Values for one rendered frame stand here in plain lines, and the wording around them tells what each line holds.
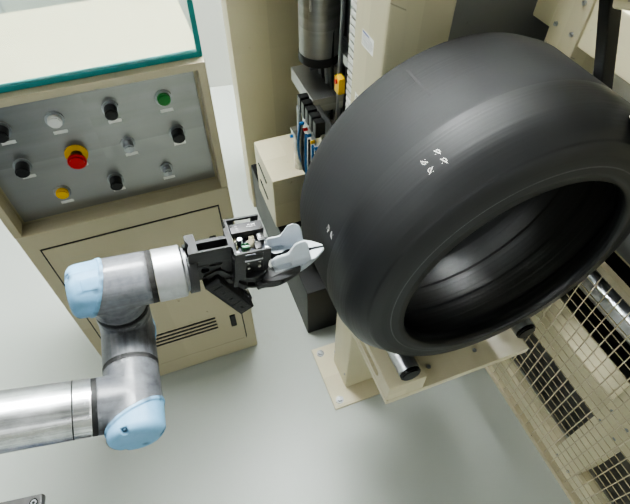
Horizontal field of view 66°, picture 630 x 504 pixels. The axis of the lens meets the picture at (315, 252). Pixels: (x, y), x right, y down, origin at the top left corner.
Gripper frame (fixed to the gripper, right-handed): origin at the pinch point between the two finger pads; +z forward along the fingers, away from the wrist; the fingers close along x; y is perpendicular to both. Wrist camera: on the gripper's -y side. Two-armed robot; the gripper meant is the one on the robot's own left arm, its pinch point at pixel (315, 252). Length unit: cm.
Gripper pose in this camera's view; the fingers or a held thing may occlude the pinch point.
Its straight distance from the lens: 77.5
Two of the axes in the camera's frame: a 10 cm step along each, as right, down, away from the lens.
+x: -3.5, -7.3, 5.9
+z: 9.3, -1.9, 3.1
